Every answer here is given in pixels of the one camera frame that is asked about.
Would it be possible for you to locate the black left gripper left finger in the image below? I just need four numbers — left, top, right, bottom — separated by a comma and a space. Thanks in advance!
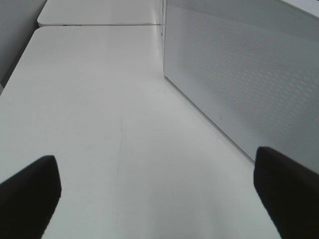
0, 155, 61, 239

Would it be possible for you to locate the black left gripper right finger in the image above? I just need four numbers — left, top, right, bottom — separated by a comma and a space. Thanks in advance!
253, 147, 319, 239

